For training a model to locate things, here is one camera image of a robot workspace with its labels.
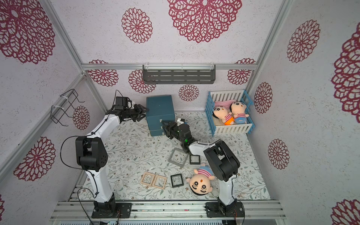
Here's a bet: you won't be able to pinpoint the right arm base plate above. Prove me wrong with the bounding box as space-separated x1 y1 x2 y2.
205 201 245 218

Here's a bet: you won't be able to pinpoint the plush doll striped hat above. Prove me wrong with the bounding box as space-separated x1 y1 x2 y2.
186 163 216 196

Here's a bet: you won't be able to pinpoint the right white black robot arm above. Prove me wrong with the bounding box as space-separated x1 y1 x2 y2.
162 119 241 215

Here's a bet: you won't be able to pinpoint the grey wall shelf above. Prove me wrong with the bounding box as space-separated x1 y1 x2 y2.
142 64 216 84

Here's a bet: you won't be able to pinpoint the black wire wall rack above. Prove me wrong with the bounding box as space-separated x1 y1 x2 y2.
50 89 84 127

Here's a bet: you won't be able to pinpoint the wooden brooch box right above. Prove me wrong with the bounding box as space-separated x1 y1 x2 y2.
152 174 167 189

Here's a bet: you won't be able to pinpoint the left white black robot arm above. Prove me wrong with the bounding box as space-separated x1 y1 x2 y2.
76 104 149 214

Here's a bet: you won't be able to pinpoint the wooden brooch box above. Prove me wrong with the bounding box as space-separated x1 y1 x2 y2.
140 172 155 186
152 174 167 189

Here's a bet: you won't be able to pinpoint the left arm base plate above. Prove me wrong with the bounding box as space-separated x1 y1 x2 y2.
91 202 132 219

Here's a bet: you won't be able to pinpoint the small black brooch box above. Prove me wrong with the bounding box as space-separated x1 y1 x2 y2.
189 155 201 165
170 173 184 188

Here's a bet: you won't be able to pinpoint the small black brooch box far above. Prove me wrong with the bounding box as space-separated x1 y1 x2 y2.
189 155 201 165

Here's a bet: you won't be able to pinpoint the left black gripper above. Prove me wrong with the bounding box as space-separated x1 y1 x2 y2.
125 104 150 122

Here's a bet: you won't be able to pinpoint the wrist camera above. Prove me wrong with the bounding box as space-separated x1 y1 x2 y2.
114 96 133 110
177 118 187 126

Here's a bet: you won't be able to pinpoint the plush doll blue pants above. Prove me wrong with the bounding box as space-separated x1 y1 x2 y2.
230 102 249 124

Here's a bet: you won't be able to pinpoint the pink crib blanket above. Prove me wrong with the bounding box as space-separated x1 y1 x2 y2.
214 99 237 110

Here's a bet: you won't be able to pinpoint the teal drawer cabinet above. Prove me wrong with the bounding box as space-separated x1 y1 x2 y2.
146 95 175 137

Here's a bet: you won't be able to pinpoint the wooden brooch box left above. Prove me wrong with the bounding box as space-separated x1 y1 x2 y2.
140 172 155 186

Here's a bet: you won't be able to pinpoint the plush doll orange pants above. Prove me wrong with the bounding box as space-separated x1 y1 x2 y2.
212 106 235 126

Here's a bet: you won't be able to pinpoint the small black brooch box near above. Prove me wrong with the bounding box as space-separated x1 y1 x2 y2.
170 173 184 188

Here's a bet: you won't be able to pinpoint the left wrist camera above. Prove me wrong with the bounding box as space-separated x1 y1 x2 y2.
114 96 133 110

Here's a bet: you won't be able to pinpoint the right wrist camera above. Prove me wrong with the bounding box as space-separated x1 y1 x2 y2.
177 118 187 126

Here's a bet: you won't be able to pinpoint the grey brooch box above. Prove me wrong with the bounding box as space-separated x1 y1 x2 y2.
168 148 189 168

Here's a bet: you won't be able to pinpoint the blue white toy crib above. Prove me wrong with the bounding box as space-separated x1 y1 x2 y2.
205 90 256 136

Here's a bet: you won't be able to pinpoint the aluminium front rail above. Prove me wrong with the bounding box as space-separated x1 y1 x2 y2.
50 200 286 222

